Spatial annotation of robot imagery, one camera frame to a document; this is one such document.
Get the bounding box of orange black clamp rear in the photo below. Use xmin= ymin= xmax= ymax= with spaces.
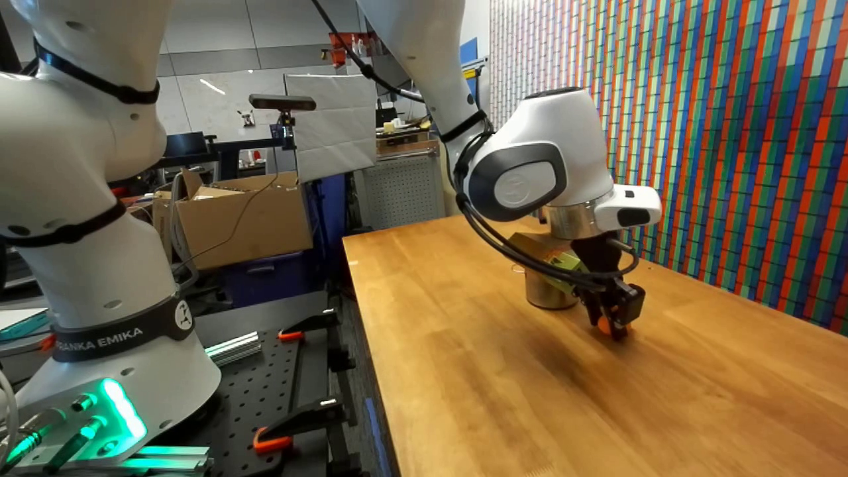
xmin=274 ymin=308 xmax=338 ymax=341

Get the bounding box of orange rubber duck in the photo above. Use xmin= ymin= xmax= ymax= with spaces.
xmin=595 ymin=316 xmax=627 ymax=341

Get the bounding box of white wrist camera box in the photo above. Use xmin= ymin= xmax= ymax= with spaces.
xmin=594 ymin=182 xmax=661 ymax=231

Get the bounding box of orange black clamp front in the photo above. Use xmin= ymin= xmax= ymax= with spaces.
xmin=251 ymin=398 xmax=345 ymax=455

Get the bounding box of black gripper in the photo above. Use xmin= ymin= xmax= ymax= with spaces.
xmin=571 ymin=234 xmax=643 ymax=341

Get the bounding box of aluminium extrusion rail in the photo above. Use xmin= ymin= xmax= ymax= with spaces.
xmin=205 ymin=331 xmax=262 ymax=366

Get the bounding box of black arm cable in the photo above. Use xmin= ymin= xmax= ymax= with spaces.
xmin=307 ymin=0 xmax=641 ymax=295

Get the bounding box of yellow green object in pot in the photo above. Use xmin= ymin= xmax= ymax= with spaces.
xmin=549 ymin=252 xmax=584 ymax=280

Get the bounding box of orange black clamp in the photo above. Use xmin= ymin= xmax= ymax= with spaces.
xmin=251 ymin=398 xmax=345 ymax=455
xmin=274 ymin=308 xmax=338 ymax=341

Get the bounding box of cardboard box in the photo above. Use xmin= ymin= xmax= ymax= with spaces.
xmin=151 ymin=172 xmax=313 ymax=271

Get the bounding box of black camera on stand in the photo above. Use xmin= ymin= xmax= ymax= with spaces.
xmin=249 ymin=92 xmax=315 ymax=149

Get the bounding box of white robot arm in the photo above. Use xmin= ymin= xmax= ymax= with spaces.
xmin=0 ymin=0 xmax=661 ymax=441

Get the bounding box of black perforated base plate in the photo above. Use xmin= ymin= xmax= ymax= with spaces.
xmin=187 ymin=331 xmax=337 ymax=477

